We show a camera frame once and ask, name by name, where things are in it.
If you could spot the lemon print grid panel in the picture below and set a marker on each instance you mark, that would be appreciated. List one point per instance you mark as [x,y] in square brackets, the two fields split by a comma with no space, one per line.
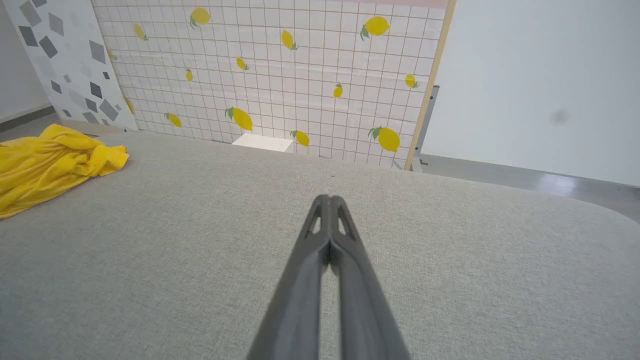
[300,75]

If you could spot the white grey terrazzo print panel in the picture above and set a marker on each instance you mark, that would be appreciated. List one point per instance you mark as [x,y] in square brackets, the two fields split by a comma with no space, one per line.
[75,55]

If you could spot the grey fabric sofa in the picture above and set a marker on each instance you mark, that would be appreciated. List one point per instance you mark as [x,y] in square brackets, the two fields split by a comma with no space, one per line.
[150,250]

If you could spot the white rectangular box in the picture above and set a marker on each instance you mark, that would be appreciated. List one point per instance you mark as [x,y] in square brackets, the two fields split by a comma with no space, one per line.
[262,142]

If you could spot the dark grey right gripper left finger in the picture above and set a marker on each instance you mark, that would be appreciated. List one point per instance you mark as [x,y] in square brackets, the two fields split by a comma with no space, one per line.
[300,300]

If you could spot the yellow t-shirt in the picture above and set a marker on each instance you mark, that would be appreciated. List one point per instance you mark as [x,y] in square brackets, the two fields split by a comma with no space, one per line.
[45,165]

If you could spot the grey metal panel stand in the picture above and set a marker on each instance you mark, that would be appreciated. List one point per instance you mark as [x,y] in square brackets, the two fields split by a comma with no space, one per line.
[426,125]

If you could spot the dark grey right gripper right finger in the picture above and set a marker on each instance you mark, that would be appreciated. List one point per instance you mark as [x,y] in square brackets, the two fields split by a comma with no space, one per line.
[362,300]

